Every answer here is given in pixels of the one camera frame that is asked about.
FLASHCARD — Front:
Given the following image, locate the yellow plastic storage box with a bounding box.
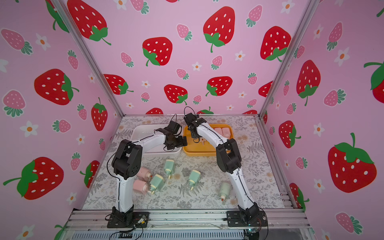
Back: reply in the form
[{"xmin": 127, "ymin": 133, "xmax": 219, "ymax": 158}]
[{"xmin": 183, "ymin": 124, "xmax": 235, "ymax": 157}]

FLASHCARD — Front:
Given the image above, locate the green sharpener lower left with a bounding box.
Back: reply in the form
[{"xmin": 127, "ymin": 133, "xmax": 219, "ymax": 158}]
[{"xmin": 149, "ymin": 174, "xmax": 165, "ymax": 195}]

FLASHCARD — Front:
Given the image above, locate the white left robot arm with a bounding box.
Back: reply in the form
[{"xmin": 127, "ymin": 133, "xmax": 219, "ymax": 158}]
[{"xmin": 112, "ymin": 121, "xmax": 187, "ymax": 214}]

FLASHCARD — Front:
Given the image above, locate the green sharpener upper middle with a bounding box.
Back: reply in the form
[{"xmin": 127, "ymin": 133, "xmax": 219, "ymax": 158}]
[{"xmin": 164, "ymin": 159, "xmax": 176, "ymax": 179}]

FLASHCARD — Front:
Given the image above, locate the floral patterned table mat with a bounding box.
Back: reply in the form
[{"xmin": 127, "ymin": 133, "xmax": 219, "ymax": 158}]
[{"xmin": 83, "ymin": 116, "xmax": 284, "ymax": 210}]

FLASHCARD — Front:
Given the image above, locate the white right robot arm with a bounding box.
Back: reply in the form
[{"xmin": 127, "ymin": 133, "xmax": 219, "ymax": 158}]
[{"xmin": 184, "ymin": 113, "xmax": 260, "ymax": 218}]

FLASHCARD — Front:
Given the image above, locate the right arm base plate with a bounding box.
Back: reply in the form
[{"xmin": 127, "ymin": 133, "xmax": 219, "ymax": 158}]
[{"xmin": 226, "ymin": 203, "xmax": 268, "ymax": 228}]

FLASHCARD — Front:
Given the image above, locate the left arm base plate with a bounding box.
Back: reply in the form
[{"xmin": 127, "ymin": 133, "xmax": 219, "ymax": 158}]
[{"xmin": 107, "ymin": 207, "xmax": 150, "ymax": 229}]

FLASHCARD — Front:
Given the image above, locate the green sharpener centre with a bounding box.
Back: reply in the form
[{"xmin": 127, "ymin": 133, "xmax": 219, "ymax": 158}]
[{"xmin": 188, "ymin": 170, "xmax": 201, "ymax": 191}]

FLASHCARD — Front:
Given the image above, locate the aluminium front rail frame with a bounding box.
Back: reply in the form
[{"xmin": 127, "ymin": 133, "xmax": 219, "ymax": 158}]
[{"xmin": 58, "ymin": 209, "xmax": 316, "ymax": 240}]

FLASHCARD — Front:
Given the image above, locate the white plastic storage box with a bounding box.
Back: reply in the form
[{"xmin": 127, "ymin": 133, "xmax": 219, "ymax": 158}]
[{"xmin": 131, "ymin": 124, "xmax": 182, "ymax": 157}]

